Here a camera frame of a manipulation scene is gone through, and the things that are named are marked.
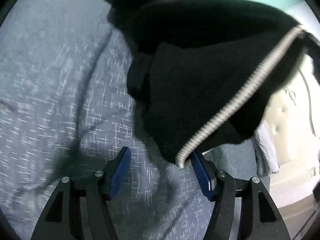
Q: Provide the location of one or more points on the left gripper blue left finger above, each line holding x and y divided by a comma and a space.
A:
61, 216

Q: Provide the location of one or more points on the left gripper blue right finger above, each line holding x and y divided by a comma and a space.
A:
259, 216

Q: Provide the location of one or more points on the black sweater white trim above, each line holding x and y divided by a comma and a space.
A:
203, 71

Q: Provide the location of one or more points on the cream tufted headboard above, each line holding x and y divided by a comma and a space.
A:
292, 115

